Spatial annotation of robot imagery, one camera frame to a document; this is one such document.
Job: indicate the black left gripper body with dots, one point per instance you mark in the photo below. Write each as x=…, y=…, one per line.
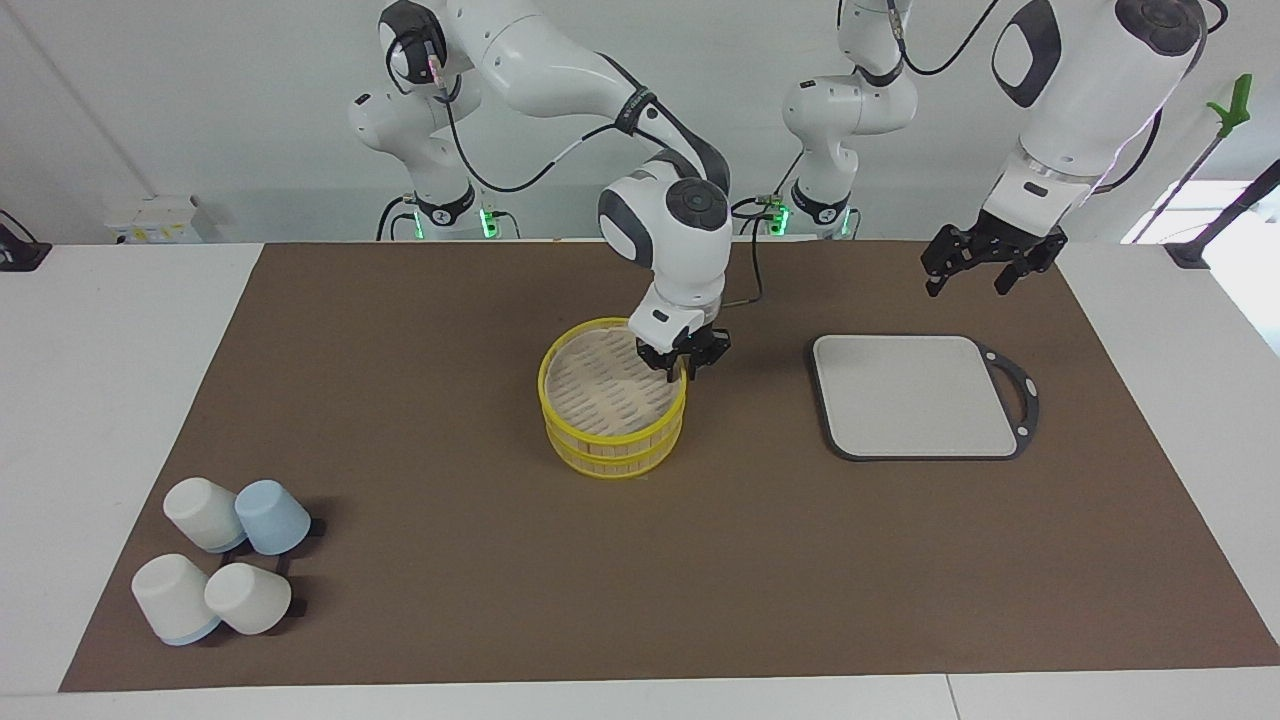
x=1005, y=242

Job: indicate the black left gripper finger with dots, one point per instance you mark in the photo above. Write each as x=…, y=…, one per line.
x=940, y=260
x=1030, y=262

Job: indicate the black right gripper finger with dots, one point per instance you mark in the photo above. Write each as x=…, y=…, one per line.
x=674, y=366
x=714, y=352

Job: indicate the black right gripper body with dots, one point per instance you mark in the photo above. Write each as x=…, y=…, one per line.
x=690, y=345

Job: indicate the yellow rimmed bamboo steamer tier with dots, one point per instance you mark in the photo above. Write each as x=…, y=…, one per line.
x=612, y=441

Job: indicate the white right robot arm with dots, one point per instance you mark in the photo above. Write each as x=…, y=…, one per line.
x=680, y=250

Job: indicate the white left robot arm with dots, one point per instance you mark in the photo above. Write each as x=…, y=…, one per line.
x=1080, y=110

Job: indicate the yellow rimmed bamboo steamer base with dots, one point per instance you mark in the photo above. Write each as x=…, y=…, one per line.
x=612, y=470

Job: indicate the black slanted stand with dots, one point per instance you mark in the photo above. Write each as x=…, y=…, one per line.
x=1190, y=252

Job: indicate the brown table mat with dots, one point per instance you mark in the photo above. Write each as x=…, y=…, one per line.
x=700, y=580

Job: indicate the green tipped thin pole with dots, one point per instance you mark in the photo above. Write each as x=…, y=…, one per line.
x=1236, y=105

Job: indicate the black cup rack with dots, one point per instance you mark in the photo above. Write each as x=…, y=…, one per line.
x=316, y=525

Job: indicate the light blue plastic cup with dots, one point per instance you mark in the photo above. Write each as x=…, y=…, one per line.
x=272, y=518

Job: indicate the white plastic cup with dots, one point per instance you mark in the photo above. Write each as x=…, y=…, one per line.
x=172, y=598
x=245, y=598
x=200, y=510

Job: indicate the white box with yellow label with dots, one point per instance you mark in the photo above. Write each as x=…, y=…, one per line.
x=160, y=215

